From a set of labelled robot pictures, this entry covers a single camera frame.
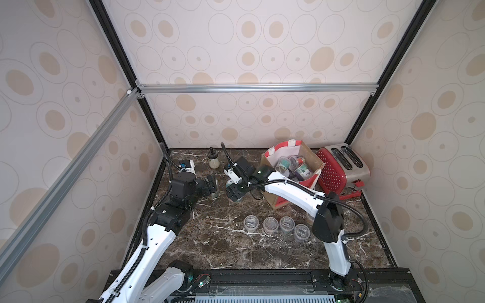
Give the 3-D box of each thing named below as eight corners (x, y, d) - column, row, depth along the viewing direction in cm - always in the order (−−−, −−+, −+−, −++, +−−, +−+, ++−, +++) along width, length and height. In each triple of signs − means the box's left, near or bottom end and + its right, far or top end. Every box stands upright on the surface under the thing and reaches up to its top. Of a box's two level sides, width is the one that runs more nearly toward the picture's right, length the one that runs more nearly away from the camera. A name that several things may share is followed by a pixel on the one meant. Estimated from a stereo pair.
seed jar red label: (279, 234, 87) (280, 229, 83) (277, 221, 92) (279, 216, 87) (293, 234, 87) (295, 229, 83) (291, 221, 92) (293, 216, 87)
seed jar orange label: (244, 232, 88) (244, 227, 84) (244, 220, 92) (244, 214, 87) (258, 232, 88) (258, 227, 84) (257, 220, 92) (258, 214, 87)
